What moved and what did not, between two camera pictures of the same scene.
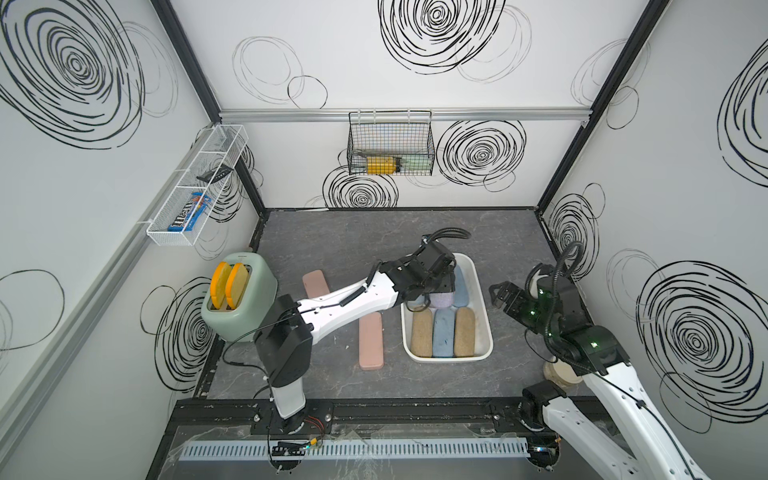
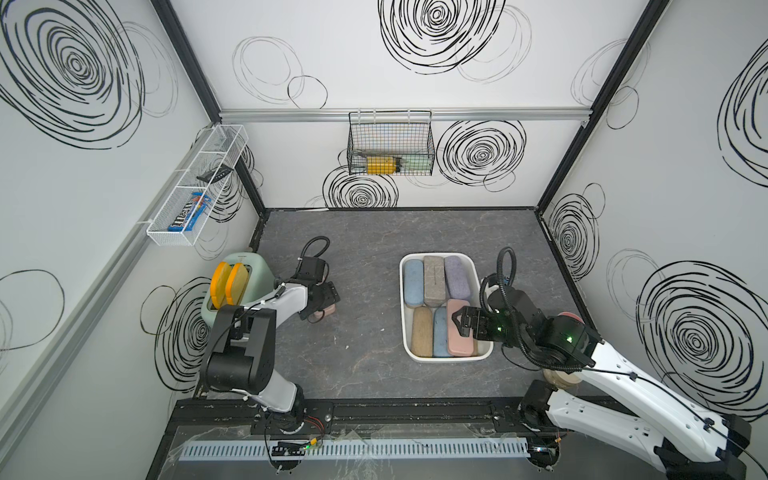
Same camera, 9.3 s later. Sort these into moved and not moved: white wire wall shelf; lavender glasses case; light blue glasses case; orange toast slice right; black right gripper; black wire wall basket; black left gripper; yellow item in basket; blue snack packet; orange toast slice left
Moved: black left gripper; black right gripper; lavender glasses case
Not moved: white wire wall shelf; black wire wall basket; yellow item in basket; light blue glasses case; orange toast slice right; blue snack packet; orange toast slice left
